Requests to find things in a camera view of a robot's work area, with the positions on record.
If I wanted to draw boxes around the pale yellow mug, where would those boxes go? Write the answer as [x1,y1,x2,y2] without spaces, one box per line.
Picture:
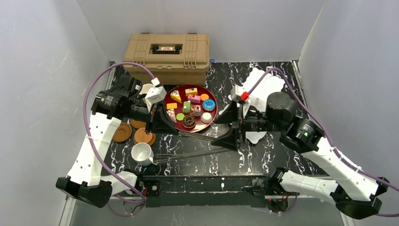
[137,83,155,99]

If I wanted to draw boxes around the white triangular cake slice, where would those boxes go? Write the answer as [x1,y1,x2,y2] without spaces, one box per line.
[167,109,177,123]

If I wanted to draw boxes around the green round macaron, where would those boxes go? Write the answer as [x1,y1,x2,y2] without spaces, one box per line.
[176,113,185,121]

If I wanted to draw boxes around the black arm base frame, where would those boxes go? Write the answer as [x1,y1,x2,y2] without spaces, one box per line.
[135,176,295,212]

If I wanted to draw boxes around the light wooden coaster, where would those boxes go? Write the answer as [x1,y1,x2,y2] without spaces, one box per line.
[134,128,156,146]

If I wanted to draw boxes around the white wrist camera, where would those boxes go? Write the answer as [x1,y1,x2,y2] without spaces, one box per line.
[231,85,249,105]
[145,77,167,113]

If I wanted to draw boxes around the white three-tier cake stand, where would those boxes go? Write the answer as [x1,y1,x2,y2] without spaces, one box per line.
[228,67,286,145]

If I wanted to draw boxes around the white round cake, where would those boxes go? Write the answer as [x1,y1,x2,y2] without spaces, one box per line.
[200,112,213,124]

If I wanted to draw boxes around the blue frosted donut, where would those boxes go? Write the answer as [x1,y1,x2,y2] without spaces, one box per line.
[202,99,216,111]

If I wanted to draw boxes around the round red tray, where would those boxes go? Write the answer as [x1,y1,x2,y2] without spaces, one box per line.
[164,84,217,132]

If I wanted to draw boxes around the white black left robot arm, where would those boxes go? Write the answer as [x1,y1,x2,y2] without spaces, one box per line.
[56,76,178,208]

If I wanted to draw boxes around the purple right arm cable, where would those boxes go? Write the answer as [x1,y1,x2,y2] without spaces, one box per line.
[240,66,399,218]

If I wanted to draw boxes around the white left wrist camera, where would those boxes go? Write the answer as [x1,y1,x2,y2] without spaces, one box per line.
[145,77,167,113]

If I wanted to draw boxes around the dark brown coaster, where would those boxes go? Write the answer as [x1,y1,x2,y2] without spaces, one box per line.
[112,122,133,142]

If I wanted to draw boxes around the white mug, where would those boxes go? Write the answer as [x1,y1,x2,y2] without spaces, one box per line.
[131,142,157,166]

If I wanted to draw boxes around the black tongs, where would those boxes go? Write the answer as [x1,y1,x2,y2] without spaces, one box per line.
[154,131,232,164]

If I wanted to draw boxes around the pink rectangular cake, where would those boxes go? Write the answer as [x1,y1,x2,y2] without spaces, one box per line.
[187,94,201,104]

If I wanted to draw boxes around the chocolate donut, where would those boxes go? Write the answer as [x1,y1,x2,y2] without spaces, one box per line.
[182,115,196,129]

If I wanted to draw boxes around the tan plastic toolbox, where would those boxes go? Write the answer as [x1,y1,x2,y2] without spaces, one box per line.
[123,33,210,86]

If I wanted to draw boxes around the yellow rectangular cake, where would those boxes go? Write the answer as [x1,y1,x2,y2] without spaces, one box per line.
[185,88,198,97]

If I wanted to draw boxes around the orange round cookie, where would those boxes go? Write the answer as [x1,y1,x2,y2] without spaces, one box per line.
[200,94,209,101]

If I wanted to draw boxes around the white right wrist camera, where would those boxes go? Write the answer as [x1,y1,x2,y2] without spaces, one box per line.
[231,85,249,105]

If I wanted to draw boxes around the brown wooden coaster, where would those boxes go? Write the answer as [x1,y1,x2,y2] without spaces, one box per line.
[130,119,146,129]

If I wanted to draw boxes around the orange square cake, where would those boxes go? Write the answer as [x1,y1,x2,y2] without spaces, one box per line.
[167,103,178,110]

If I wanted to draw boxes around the yellow triangular cake slice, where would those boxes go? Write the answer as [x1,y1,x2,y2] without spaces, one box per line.
[170,89,182,104]

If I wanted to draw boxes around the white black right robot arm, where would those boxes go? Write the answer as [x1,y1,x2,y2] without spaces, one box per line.
[212,92,388,219]

